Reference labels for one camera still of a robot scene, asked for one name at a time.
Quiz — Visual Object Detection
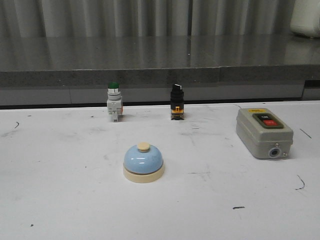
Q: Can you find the grey pleated curtain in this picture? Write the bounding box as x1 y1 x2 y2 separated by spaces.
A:
0 0 295 38

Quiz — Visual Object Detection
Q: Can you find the blue desk bell cream base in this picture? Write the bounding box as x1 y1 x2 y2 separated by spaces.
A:
123 142 165 184

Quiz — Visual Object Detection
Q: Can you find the white appliance on counter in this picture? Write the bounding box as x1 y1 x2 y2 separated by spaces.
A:
289 0 320 38

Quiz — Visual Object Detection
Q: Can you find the black selector switch yellow base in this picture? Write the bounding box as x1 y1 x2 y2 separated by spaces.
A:
170 84 184 120

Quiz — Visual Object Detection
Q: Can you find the grey on off switch box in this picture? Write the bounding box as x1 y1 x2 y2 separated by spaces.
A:
236 108 294 159

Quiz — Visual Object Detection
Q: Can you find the grey granite counter slab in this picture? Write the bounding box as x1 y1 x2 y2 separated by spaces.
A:
0 34 320 88

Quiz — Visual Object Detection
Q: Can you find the green pushbutton white switch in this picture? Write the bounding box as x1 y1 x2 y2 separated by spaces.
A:
107 82 123 122

